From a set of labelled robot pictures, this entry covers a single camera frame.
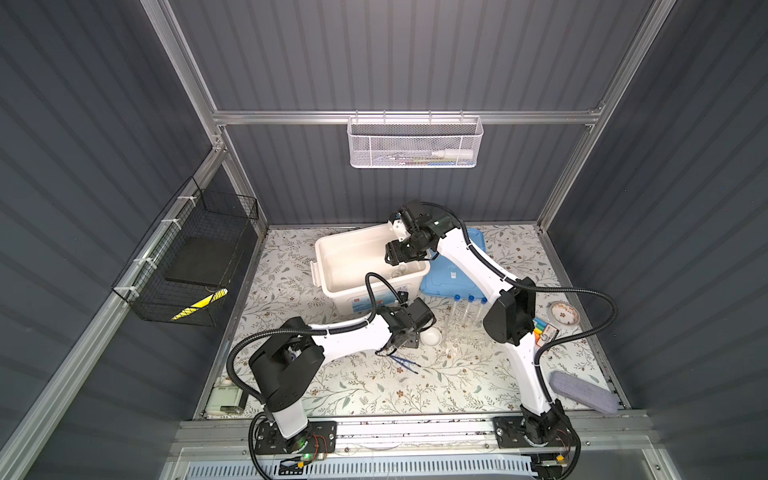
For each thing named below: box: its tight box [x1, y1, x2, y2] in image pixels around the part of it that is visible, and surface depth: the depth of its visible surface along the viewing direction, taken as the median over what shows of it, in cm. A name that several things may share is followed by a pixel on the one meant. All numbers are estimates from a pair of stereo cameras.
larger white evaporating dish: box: [420, 328, 442, 347], surface depth 91 cm
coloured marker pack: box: [533, 317, 560, 347], surface depth 92 cm
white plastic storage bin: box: [310, 222, 431, 316], surface depth 93 cm
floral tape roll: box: [550, 301, 580, 326], surface depth 97 cm
